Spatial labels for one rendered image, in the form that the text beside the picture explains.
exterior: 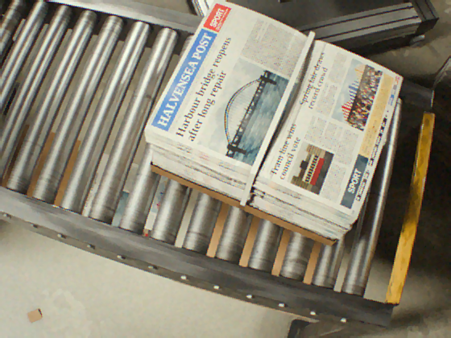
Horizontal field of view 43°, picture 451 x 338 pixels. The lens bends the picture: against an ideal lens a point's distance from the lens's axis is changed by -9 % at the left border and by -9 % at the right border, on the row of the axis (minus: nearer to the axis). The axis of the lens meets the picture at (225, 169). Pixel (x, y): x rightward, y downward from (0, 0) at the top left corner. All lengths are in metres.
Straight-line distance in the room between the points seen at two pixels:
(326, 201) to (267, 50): 0.28
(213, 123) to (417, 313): 1.29
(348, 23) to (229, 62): 1.12
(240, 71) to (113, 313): 1.13
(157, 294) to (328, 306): 0.89
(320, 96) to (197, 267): 0.39
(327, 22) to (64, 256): 1.17
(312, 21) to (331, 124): 1.12
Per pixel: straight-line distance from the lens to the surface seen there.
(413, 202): 1.27
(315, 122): 1.03
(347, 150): 1.02
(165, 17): 1.38
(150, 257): 1.18
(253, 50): 1.07
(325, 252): 1.21
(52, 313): 2.01
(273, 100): 1.03
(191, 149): 0.99
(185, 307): 1.97
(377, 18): 2.18
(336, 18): 2.12
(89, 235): 1.20
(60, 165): 1.26
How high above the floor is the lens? 1.96
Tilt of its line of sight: 71 degrees down
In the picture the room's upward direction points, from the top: 11 degrees clockwise
